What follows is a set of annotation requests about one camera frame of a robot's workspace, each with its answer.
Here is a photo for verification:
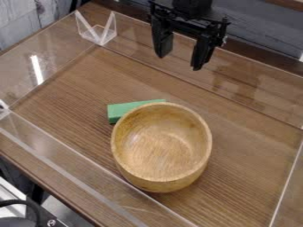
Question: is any brown wooden bowl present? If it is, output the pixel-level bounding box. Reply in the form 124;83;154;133
109;102;213;193

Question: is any black cable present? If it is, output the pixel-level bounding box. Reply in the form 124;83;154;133
0;199;42;227

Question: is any black metal bracket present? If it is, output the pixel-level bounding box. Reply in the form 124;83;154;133
25;198;66;227

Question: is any green foam block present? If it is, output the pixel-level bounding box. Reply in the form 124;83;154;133
106;99;164;124

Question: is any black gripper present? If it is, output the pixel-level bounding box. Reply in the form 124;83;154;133
149;0;230;71

